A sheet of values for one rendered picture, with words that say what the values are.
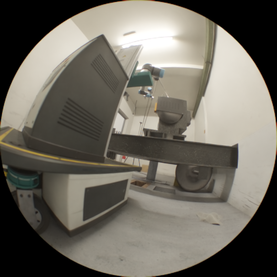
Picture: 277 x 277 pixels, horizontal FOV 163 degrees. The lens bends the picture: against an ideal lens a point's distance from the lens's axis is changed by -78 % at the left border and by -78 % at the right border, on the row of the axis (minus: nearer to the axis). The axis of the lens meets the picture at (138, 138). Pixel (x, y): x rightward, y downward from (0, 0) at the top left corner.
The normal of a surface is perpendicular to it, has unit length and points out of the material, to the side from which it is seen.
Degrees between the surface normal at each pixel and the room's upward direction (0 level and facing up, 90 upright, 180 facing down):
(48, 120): 90
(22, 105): 90
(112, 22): 180
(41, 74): 90
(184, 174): 90
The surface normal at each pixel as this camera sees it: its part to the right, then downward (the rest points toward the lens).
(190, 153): -0.32, -0.28
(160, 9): -0.20, 0.95
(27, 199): 0.93, 0.11
